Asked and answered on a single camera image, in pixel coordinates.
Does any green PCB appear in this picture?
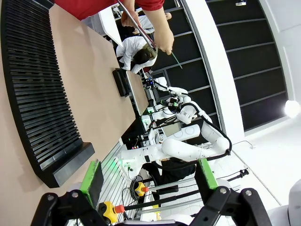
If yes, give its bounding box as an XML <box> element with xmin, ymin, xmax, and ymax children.
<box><xmin>171</xmin><ymin>51</ymin><xmax>183</xmax><ymax>70</ymax></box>

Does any person's right forearm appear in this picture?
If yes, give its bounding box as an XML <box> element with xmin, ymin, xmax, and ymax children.
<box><xmin>135</xmin><ymin>0</ymin><xmax>174</xmax><ymax>33</ymax></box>

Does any large black slotted rack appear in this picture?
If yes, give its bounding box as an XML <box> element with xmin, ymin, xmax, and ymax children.
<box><xmin>0</xmin><ymin>0</ymin><xmax>96</xmax><ymax>188</ymax></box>

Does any person in white top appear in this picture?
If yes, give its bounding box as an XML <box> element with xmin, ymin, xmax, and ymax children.
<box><xmin>116</xmin><ymin>36</ymin><xmax>158</xmax><ymax>74</ymax></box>

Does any large white table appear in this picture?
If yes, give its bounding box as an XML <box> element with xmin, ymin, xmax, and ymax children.
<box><xmin>98</xmin><ymin>5</ymin><xmax>125</xmax><ymax>49</ymax></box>

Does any small black slotted rack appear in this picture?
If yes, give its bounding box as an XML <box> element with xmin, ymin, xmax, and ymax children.
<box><xmin>112</xmin><ymin>68</ymin><xmax>131</xmax><ymax>98</ymax></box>

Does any person's right hand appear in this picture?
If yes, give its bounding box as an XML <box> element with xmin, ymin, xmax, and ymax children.
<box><xmin>153</xmin><ymin>24</ymin><xmax>175</xmax><ymax>56</ymax></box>

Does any grey slotted aluminium panel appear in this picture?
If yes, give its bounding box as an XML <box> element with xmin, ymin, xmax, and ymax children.
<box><xmin>100</xmin><ymin>143</ymin><xmax>133</xmax><ymax>206</ymax></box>

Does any brown background table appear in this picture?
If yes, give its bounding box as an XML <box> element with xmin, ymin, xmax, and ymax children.
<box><xmin>126</xmin><ymin>70</ymin><xmax>150</xmax><ymax>116</ymax></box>

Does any person in red jacket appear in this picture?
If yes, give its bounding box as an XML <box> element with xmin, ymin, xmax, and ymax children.
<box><xmin>54</xmin><ymin>0</ymin><xmax>165</xmax><ymax>21</ymax></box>

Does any yellow emergency stop button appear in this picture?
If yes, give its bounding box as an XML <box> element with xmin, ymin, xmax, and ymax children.
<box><xmin>135</xmin><ymin>181</ymin><xmax>150</xmax><ymax>197</ymax></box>
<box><xmin>98</xmin><ymin>201</ymin><xmax>126</xmax><ymax>223</ymax></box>

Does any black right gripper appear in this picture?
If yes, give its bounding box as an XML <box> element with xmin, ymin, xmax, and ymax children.
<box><xmin>166</xmin><ymin>95</ymin><xmax>185</xmax><ymax>114</ymax></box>

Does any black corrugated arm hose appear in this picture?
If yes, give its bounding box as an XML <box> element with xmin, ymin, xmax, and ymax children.
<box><xmin>155</xmin><ymin>102</ymin><xmax>233</xmax><ymax>170</ymax></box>

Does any round ceiling light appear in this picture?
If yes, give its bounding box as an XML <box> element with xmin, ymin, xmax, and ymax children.
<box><xmin>283</xmin><ymin>99</ymin><xmax>301</xmax><ymax>119</ymax></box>

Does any person's left hand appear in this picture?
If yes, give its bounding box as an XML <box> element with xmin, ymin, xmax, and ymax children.
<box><xmin>121</xmin><ymin>10</ymin><xmax>141</xmax><ymax>29</ymax></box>

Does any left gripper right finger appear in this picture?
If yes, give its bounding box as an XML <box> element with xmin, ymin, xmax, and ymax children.
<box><xmin>192</xmin><ymin>158</ymin><xmax>271</xmax><ymax>226</ymax></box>

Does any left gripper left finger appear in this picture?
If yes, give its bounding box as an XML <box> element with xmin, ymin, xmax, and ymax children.
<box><xmin>30</xmin><ymin>160</ymin><xmax>107</xmax><ymax>226</ymax></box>

